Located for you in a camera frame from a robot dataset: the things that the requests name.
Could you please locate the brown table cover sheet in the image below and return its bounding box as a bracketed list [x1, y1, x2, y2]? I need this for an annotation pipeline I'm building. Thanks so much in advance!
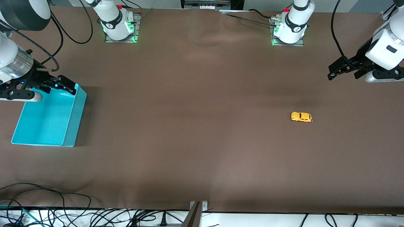
[0, 6, 404, 215]

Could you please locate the thin black looped cable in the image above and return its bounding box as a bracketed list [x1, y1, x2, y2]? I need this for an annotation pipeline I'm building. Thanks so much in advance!
[52, 0, 94, 44]

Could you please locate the teal floor cable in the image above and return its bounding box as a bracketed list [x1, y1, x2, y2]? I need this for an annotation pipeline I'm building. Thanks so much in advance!
[0, 205, 38, 227]

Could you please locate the grey metal bracket plate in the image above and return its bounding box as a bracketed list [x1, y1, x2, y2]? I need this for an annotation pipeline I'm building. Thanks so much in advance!
[190, 201, 208, 212]

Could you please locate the teal plastic bin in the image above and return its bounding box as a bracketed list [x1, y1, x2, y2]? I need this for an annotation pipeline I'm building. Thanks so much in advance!
[11, 83, 87, 148]

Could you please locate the grey base data cable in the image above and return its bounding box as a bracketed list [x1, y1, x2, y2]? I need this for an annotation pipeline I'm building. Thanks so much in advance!
[134, 7, 154, 24]
[219, 11, 278, 28]

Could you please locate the yellow toy beetle car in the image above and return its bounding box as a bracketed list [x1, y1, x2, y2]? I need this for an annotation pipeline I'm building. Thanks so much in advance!
[291, 112, 313, 123]

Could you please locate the black base power cable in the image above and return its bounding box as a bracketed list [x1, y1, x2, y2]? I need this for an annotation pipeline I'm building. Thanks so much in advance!
[120, 0, 142, 9]
[248, 8, 278, 20]

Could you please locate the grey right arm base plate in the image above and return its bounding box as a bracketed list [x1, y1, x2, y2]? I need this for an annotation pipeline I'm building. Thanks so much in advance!
[105, 13, 141, 43]

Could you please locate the grey metal table clamp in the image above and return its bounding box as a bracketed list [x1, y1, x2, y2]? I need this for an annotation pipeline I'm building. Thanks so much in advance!
[380, 6, 395, 21]

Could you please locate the thick braided black arm cable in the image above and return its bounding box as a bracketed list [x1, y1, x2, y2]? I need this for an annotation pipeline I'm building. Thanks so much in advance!
[0, 19, 60, 72]

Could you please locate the grey power strip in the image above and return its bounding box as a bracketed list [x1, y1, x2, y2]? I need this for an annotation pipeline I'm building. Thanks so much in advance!
[181, 0, 231, 10]

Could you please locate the long black floor cable loop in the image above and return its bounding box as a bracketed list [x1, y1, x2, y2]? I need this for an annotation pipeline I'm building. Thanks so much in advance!
[0, 183, 92, 222]

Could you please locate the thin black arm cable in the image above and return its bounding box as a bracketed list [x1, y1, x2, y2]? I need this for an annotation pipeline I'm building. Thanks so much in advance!
[40, 13, 64, 65]

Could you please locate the grey left arm base plate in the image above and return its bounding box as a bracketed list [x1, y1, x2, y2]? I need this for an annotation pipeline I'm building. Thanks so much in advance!
[271, 16, 305, 47]

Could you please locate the dark camera mast beam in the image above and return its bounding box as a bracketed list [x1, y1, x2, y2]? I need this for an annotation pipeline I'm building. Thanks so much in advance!
[181, 202, 202, 227]

